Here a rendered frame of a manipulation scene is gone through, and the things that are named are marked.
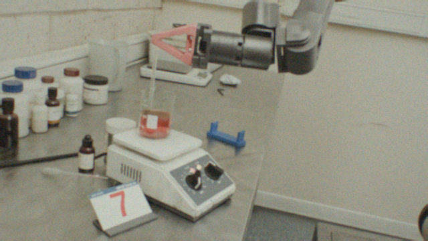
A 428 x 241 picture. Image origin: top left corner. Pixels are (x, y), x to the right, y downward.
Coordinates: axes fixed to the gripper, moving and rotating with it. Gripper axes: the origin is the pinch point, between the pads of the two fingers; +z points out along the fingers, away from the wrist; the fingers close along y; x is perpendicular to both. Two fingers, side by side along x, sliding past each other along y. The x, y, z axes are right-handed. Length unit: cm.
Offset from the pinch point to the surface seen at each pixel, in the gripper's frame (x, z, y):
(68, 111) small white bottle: 24.4, 23.3, -28.3
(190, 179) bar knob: 20.6, -8.8, 9.9
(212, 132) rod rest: 24.9, -13.4, -27.5
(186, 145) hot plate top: 17.2, -7.3, 3.7
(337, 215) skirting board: 96, -92, -126
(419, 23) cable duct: -8, -104, -118
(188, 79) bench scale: 24, -5, -81
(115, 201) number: 23.4, 2.3, 15.0
